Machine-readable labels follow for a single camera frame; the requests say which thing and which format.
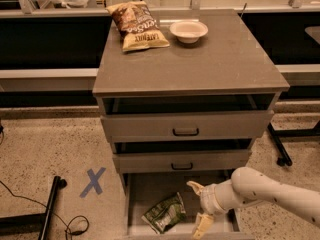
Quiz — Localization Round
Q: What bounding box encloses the black cable on floor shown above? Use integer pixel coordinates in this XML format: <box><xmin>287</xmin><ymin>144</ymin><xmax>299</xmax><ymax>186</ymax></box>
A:
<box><xmin>0</xmin><ymin>180</ymin><xmax>90</xmax><ymax>237</ymax></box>

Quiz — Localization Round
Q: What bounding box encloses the bottom grey drawer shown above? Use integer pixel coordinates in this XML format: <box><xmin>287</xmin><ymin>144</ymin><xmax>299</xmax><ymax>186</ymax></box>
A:
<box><xmin>122</xmin><ymin>171</ymin><xmax>255</xmax><ymax>240</ymax></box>

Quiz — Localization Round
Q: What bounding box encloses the black stand leg right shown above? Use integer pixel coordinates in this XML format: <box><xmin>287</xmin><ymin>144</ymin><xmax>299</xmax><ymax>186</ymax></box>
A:
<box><xmin>268</xmin><ymin>121</ymin><xmax>320</xmax><ymax>167</ymax></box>

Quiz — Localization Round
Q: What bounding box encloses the green jalapeno chip bag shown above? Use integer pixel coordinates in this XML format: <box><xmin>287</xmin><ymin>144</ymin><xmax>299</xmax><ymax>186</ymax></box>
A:
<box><xmin>141</xmin><ymin>192</ymin><xmax>186</xmax><ymax>234</ymax></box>

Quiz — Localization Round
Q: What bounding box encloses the black stand leg left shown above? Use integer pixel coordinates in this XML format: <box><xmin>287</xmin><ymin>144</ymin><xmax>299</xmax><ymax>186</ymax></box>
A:
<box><xmin>0</xmin><ymin>176</ymin><xmax>67</xmax><ymax>240</ymax></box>

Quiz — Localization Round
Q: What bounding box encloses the brown yellow chip bag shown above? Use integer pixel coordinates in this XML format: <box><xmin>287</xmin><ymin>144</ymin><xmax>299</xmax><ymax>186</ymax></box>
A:
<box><xmin>107</xmin><ymin>1</ymin><xmax>170</xmax><ymax>52</ymax></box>

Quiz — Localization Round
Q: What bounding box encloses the blue tape cross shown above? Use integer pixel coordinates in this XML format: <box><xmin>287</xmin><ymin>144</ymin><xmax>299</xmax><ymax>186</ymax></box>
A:
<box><xmin>80</xmin><ymin>167</ymin><xmax>106</xmax><ymax>198</ymax></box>

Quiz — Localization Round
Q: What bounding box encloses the white paper bowl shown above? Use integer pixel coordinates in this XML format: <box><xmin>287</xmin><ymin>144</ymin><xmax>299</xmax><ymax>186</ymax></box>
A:
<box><xmin>169</xmin><ymin>21</ymin><xmax>208</xmax><ymax>44</ymax></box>

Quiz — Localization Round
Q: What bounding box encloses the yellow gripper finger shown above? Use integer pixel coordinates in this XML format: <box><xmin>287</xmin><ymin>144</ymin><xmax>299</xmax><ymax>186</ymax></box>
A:
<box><xmin>192</xmin><ymin>213</ymin><xmax>214</xmax><ymax>240</ymax></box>
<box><xmin>187</xmin><ymin>181</ymin><xmax>204</xmax><ymax>196</ymax></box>

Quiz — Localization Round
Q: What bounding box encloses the grey drawer cabinet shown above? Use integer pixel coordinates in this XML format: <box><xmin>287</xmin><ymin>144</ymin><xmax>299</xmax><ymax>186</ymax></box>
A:
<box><xmin>92</xmin><ymin>9</ymin><xmax>291</xmax><ymax>185</ymax></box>

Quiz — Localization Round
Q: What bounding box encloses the grey drawer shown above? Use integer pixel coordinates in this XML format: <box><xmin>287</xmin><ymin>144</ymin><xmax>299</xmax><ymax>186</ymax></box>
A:
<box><xmin>101</xmin><ymin>111</ymin><xmax>274</xmax><ymax>143</ymax></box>
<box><xmin>113</xmin><ymin>149</ymin><xmax>251</xmax><ymax>174</ymax></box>
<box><xmin>122</xmin><ymin>171</ymin><xmax>255</xmax><ymax>240</ymax></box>

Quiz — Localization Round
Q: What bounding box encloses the top grey drawer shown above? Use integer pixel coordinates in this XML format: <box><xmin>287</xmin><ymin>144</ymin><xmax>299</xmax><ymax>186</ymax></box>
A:
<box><xmin>101</xmin><ymin>111</ymin><xmax>274</xmax><ymax>143</ymax></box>

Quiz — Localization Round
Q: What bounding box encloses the black stand leg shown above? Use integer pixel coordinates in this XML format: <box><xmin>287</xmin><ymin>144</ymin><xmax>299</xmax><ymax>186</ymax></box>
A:
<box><xmin>0</xmin><ymin>176</ymin><xmax>67</xmax><ymax>240</ymax></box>
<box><xmin>268</xmin><ymin>121</ymin><xmax>320</xmax><ymax>167</ymax></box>

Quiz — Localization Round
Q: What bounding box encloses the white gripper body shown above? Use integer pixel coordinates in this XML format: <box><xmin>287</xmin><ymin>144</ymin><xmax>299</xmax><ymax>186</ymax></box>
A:
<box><xmin>200</xmin><ymin>184</ymin><xmax>224</xmax><ymax>216</ymax></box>

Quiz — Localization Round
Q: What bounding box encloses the middle grey drawer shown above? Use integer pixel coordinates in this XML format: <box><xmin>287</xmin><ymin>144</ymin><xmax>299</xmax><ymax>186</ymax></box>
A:
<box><xmin>113</xmin><ymin>149</ymin><xmax>251</xmax><ymax>174</ymax></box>

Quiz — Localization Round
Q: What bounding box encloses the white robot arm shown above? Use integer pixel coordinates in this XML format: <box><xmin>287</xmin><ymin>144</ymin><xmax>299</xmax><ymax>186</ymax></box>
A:
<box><xmin>187</xmin><ymin>167</ymin><xmax>320</xmax><ymax>240</ymax></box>

